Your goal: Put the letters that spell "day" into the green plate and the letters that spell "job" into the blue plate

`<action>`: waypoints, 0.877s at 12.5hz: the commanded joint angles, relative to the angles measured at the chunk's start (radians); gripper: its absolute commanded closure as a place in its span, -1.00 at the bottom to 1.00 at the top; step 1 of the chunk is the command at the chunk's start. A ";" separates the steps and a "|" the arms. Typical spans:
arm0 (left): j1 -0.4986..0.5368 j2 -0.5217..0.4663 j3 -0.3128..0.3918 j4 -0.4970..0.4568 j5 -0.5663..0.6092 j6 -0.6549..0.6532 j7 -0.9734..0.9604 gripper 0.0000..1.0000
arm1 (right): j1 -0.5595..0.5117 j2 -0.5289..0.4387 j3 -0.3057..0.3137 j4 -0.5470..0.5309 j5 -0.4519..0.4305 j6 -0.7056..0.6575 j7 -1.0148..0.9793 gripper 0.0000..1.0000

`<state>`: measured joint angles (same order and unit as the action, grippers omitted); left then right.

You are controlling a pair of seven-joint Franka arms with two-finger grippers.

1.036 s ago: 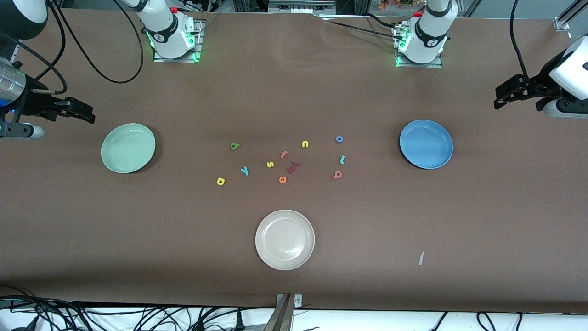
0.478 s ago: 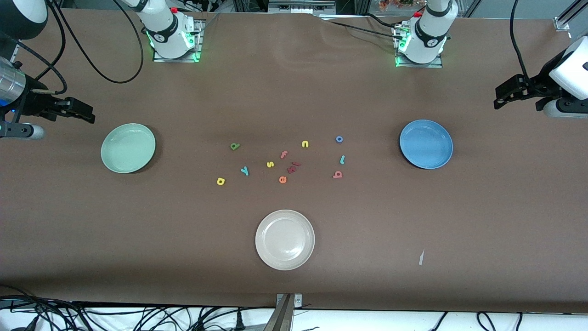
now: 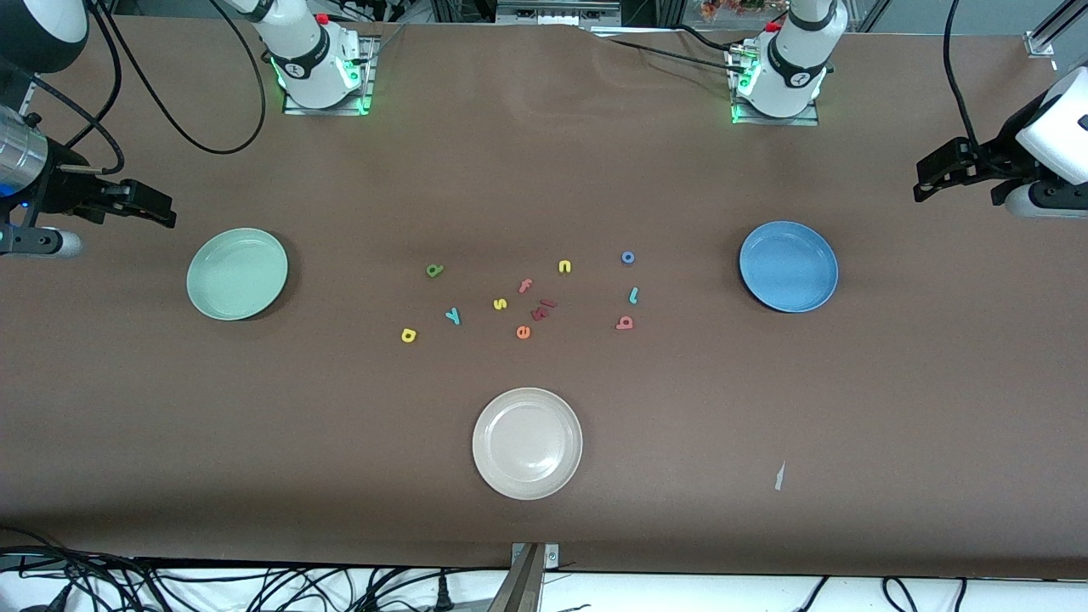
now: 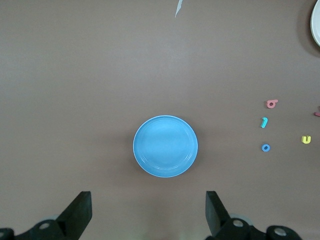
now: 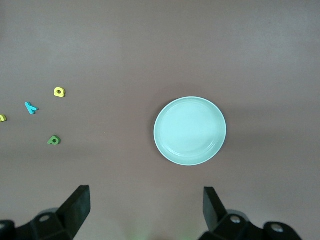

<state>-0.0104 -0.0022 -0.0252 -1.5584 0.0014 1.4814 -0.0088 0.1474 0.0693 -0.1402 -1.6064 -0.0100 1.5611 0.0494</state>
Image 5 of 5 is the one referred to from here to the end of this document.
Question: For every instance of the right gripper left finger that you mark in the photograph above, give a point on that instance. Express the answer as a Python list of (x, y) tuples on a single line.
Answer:
[(72, 212)]

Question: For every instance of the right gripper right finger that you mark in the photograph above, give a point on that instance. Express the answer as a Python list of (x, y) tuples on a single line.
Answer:
[(217, 215)]

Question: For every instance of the teal foam letter y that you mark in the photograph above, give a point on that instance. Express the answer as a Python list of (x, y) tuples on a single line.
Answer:
[(31, 108)]

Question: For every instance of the yellow foam letter a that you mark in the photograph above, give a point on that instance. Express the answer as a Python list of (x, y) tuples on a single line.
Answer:
[(62, 93)]

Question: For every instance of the green plate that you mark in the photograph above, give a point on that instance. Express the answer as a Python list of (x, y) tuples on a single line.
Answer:
[(190, 131)]

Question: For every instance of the yellow foam letter s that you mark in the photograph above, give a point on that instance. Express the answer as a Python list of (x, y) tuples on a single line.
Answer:
[(2, 118)]

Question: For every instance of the brown table cover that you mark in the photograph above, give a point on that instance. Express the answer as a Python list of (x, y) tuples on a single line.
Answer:
[(160, 50)]

